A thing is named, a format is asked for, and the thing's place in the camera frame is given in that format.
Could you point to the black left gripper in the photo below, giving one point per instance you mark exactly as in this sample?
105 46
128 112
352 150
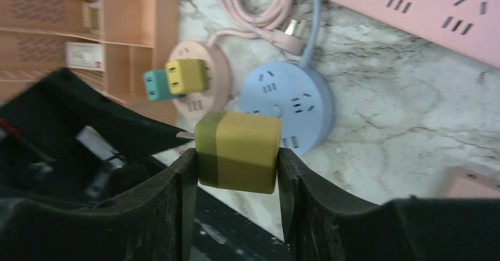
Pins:
65 144

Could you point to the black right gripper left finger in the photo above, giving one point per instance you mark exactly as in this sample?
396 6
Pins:
152 221

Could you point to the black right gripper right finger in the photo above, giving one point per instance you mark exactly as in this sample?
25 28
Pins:
321 221

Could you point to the yellow charger cube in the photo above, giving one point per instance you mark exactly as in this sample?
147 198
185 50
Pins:
186 76
237 151

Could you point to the teal charger cube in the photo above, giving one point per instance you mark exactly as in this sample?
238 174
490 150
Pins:
157 86

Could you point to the pink round power socket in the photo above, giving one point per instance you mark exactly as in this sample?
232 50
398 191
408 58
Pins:
197 104

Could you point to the orange plastic desk organizer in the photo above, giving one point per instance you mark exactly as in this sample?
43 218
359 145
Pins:
109 44

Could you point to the blue round power socket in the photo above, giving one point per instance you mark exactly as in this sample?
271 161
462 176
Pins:
300 97

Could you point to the pink charger cube right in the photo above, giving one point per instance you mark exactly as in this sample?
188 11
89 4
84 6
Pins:
467 184

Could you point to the pink power strip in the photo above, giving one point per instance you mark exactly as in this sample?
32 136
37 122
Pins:
469 27

